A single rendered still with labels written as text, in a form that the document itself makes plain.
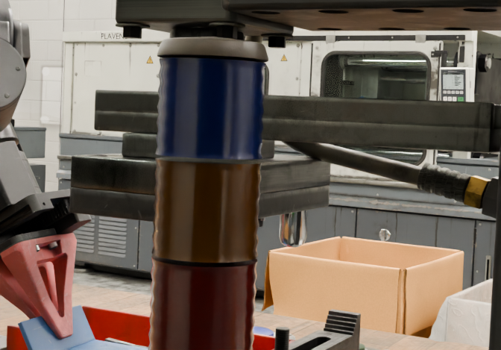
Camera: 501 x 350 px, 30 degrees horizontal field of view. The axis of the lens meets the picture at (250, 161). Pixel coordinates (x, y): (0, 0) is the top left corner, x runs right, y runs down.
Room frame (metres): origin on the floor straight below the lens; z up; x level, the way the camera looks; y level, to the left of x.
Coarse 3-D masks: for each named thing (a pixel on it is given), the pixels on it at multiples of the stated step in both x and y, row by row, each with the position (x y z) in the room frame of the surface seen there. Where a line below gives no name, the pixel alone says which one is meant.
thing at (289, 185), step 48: (96, 96) 0.61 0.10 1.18; (144, 96) 0.60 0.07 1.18; (288, 96) 0.55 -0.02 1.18; (144, 144) 0.58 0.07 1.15; (384, 144) 0.52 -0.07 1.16; (432, 144) 0.51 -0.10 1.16; (480, 144) 0.50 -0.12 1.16; (96, 192) 0.57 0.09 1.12; (144, 192) 0.55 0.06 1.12; (288, 192) 0.63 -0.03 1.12; (288, 240) 0.66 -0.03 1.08
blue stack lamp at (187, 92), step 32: (160, 64) 0.33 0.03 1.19; (192, 64) 0.31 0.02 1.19; (224, 64) 0.31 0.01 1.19; (256, 64) 0.32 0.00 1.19; (160, 96) 0.33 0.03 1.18; (192, 96) 0.31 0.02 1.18; (224, 96) 0.31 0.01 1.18; (256, 96) 0.32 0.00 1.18; (160, 128) 0.32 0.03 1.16; (192, 128) 0.31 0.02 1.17; (224, 128) 0.31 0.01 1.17; (256, 128) 0.32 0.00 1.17
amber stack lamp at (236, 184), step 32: (160, 160) 0.32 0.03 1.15; (192, 160) 0.33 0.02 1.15; (224, 160) 0.33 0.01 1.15; (160, 192) 0.32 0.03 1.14; (192, 192) 0.31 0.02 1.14; (224, 192) 0.31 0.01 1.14; (256, 192) 0.33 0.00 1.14; (160, 224) 0.32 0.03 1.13; (192, 224) 0.31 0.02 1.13; (224, 224) 0.31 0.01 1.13; (256, 224) 0.33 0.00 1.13; (160, 256) 0.32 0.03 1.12; (192, 256) 0.31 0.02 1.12; (224, 256) 0.32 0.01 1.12; (256, 256) 0.33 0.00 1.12
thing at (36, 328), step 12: (72, 312) 0.71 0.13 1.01; (24, 324) 0.67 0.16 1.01; (36, 324) 0.68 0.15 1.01; (84, 324) 0.72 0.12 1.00; (24, 336) 0.66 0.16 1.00; (36, 336) 0.67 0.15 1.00; (48, 336) 0.68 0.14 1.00; (72, 336) 0.70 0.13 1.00; (84, 336) 0.71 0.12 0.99; (36, 348) 0.66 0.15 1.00; (48, 348) 0.67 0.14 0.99; (60, 348) 0.68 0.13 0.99; (72, 348) 0.69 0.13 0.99; (84, 348) 0.69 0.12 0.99; (96, 348) 0.70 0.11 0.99; (108, 348) 0.70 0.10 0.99; (120, 348) 0.70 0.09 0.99; (132, 348) 0.70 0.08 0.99; (144, 348) 0.70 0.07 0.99
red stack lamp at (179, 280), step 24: (168, 264) 0.32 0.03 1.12; (192, 264) 0.32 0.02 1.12; (216, 264) 0.32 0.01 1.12; (240, 264) 0.32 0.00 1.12; (168, 288) 0.32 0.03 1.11; (192, 288) 0.31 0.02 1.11; (216, 288) 0.31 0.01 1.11; (240, 288) 0.32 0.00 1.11; (168, 312) 0.32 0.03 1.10; (192, 312) 0.31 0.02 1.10; (216, 312) 0.31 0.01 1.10; (240, 312) 0.32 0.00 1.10; (168, 336) 0.32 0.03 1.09; (192, 336) 0.31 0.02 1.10; (216, 336) 0.31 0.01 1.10; (240, 336) 0.32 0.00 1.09
